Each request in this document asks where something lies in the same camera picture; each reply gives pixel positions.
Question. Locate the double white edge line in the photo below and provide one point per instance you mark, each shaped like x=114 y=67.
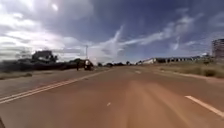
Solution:
x=43 y=88

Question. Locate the utility pole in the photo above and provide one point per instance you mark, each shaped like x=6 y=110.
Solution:
x=86 y=52

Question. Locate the row of dark trees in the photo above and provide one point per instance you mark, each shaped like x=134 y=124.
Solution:
x=36 y=62

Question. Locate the reddish brown asphalt road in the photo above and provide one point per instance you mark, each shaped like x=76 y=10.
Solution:
x=113 y=100

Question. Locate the long low building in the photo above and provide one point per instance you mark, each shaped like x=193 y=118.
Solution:
x=170 y=60

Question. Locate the dry grass strip with bushes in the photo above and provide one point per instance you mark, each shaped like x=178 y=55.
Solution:
x=196 y=69

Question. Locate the dry grass verge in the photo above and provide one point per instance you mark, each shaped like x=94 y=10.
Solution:
x=23 y=74

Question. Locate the white dashed lane line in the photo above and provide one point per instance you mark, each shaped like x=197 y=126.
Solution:
x=205 y=105

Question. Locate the dark vehicle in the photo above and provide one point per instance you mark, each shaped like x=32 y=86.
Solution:
x=88 y=64

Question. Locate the tall multistorey building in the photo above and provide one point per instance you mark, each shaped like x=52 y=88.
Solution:
x=218 y=48

